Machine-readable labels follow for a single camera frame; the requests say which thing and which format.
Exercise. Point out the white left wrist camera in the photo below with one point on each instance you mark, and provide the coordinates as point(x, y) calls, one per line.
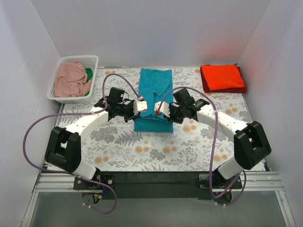
point(139, 107)

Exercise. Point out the pink crumpled garment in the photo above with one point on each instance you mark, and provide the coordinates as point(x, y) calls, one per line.
point(70, 80)

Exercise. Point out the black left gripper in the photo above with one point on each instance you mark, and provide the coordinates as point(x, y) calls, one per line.
point(130, 111)

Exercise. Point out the folded orange t-shirt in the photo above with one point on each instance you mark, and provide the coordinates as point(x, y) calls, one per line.
point(222, 76)

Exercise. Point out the aluminium frame rail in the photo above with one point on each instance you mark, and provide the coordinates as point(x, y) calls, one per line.
point(256, 181)

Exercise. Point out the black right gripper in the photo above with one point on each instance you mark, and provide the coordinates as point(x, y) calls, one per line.
point(172, 113)

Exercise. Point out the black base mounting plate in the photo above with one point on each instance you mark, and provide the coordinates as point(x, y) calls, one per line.
point(155, 185)

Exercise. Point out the floral patterned table mat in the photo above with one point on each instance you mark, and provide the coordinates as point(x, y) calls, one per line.
point(115, 146)

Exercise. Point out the green garment in basket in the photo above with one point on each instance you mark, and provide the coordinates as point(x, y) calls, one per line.
point(88, 83)

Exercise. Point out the white plastic laundry basket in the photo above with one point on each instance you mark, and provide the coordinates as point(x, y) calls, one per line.
point(88, 61)

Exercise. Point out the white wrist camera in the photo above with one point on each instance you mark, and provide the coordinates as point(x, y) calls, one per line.
point(162, 108)
point(139, 107)

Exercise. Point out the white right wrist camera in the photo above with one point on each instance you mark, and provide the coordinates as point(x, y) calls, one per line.
point(162, 108)

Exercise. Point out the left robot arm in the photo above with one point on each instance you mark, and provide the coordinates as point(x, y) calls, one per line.
point(64, 145)

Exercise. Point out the folded dark red t-shirt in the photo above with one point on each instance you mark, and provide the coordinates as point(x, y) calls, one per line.
point(241, 82)

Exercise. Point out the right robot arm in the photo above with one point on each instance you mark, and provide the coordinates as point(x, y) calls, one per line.
point(249, 139)

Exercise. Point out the teal t-shirt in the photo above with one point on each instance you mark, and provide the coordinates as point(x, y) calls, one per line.
point(154, 86)

